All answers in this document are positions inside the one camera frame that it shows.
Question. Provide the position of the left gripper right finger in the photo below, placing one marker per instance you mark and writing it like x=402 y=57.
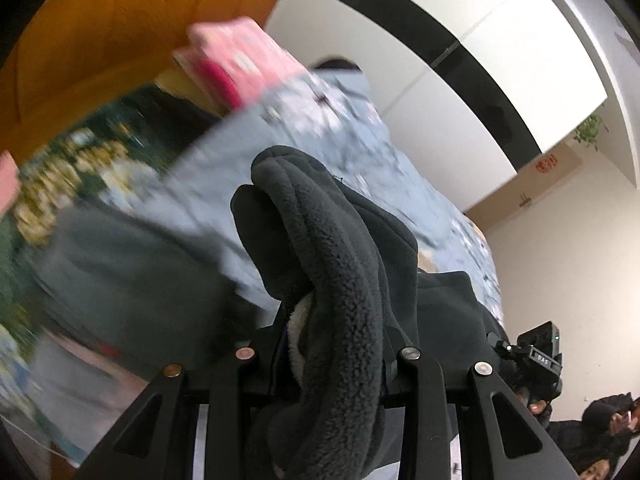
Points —
x=468 y=426

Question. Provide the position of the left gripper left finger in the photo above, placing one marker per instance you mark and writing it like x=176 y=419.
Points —
x=198 y=424

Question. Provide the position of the black and white fleece jacket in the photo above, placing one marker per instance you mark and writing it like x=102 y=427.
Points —
x=343 y=291

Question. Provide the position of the person's right hand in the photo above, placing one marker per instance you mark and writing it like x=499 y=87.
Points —
x=540 y=409

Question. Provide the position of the seated person in black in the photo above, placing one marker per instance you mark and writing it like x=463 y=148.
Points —
x=595 y=443

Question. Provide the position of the dark grey folded garment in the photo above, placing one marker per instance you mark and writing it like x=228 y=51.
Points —
x=137 y=293

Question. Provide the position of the brown wooden door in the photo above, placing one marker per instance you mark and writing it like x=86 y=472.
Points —
x=534 y=181

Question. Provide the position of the white wardrobe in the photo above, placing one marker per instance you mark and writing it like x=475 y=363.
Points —
x=471 y=90

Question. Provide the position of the dark floral bedsheet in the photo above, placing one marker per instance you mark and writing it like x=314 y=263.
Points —
x=114 y=154

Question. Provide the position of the blue floral duvet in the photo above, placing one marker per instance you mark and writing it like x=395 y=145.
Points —
x=316 y=150

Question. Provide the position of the pink plush pillow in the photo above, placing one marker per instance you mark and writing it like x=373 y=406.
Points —
x=235 y=62

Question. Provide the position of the orange wooden headboard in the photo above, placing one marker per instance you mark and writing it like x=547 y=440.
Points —
x=60 y=59

